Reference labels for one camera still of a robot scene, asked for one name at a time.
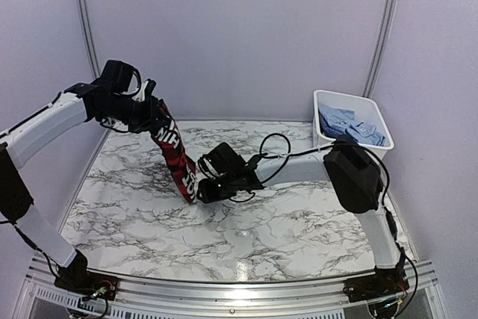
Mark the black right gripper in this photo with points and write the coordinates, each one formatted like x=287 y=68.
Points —
x=209 y=193

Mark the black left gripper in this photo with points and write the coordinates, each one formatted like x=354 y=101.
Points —
x=149 y=122

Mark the red black plaid shirt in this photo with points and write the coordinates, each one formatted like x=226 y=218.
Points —
x=165 y=133

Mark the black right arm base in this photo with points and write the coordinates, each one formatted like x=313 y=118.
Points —
x=381 y=283

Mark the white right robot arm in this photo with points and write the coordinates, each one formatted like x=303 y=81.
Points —
x=357 y=174

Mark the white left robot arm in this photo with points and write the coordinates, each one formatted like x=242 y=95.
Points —
x=70 y=108

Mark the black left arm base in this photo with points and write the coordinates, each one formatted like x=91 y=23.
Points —
x=77 y=278

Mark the light blue shirt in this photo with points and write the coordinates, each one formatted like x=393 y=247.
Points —
x=335 y=122

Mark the white plastic laundry bin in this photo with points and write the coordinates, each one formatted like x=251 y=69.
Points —
x=364 y=109

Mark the left aluminium corner post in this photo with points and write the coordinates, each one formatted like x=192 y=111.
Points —
x=92 y=57

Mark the aluminium corner post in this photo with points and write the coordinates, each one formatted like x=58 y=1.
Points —
x=382 y=39
x=92 y=57

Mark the aluminium front frame rail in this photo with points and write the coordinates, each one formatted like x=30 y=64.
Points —
x=139 y=297

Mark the right aluminium corner post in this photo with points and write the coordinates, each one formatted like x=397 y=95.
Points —
x=382 y=39

